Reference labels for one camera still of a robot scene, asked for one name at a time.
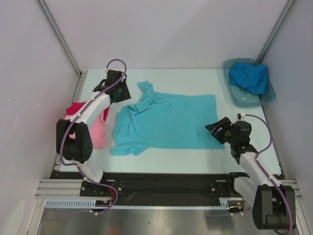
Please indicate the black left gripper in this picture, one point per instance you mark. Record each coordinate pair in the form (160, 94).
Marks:
(126, 94)

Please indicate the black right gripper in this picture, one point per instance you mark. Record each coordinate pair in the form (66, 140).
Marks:
(220, 130)

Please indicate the light blue t-shirt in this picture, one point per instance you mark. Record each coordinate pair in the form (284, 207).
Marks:
(165, 121)

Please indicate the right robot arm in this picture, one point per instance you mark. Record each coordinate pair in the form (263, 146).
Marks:
(272, 202)

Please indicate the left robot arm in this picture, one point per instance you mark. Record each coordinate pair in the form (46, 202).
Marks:
(73, 136)

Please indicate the pink folded t-shirt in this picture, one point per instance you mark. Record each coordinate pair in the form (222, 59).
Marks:
(98, 130)

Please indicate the translucent blue plastic bin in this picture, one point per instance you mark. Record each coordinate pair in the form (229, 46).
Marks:
(243, 98)

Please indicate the red folded t-shirt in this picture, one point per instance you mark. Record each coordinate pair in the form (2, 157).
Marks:
(75, 107)

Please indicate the dark blue crumpled t-shirt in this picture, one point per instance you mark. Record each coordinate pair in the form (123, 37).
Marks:
(250, 78)

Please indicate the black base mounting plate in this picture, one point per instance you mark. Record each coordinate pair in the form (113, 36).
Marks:
(172, 190)

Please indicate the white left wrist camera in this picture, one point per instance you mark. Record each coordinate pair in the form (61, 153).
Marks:
(113, 69)

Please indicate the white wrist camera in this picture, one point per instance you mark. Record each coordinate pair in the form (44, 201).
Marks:
(113, 69)
(241, 116)

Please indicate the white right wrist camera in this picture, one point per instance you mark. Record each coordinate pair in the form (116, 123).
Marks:
(241, 116)

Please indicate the aluminium frame rail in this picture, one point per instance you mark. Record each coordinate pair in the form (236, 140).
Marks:
(58, 188)

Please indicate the light blue cable duct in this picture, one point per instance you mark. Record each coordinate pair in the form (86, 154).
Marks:
(78, 203)

